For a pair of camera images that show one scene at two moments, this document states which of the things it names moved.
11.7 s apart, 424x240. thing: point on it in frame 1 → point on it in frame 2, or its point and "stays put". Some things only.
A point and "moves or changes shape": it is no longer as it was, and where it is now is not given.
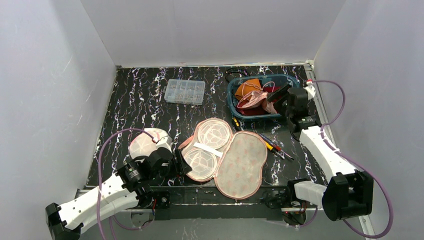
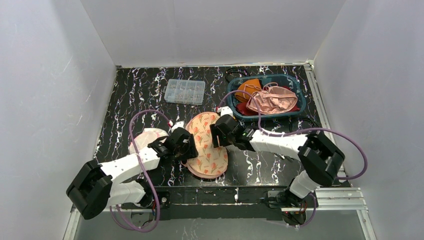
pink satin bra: (256, 99) moves or changes shape
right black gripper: (284, 98) → (216, 133)
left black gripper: (178, 161) → (191, 146)
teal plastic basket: (270, 80) stays put
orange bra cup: (244, 90) stays put
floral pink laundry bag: (235, 162) moves or changes shape
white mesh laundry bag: (143, 145) stays put
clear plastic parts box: (185, 91) stays put
